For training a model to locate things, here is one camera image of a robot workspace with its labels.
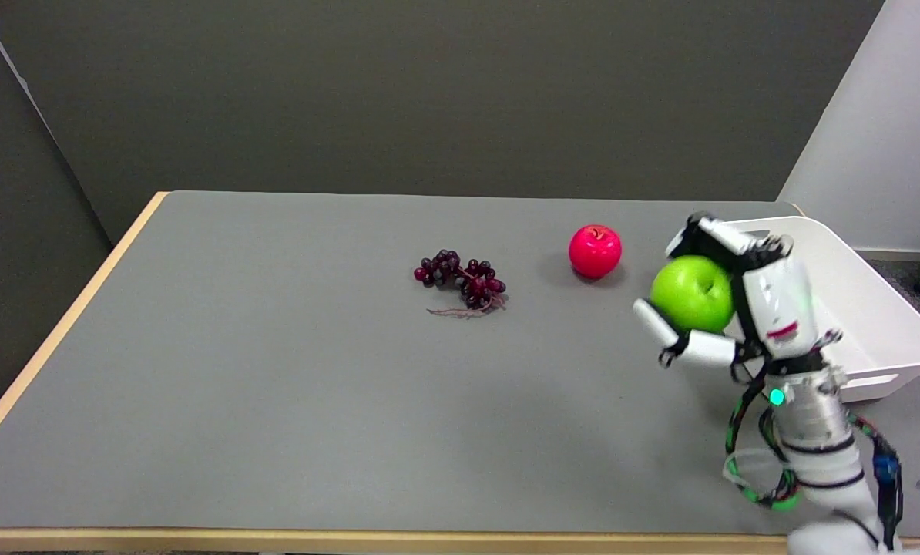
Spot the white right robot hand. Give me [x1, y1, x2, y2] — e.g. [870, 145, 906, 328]
[633, 213, 843, 372]

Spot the green apple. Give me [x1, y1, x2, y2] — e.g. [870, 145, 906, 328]
[650, 255, 735, 335]

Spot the red apple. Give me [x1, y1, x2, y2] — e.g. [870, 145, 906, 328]
[569, 224, 623, 280]

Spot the white plastic bin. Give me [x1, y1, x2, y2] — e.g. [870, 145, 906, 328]
[718, 216, 920, 405]

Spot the dark purple grape bunch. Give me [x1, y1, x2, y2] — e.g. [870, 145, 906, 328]
[414, 249, 507, 319]

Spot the black green braided cable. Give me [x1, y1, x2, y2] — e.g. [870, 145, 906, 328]
[723, 378, 803, 513]

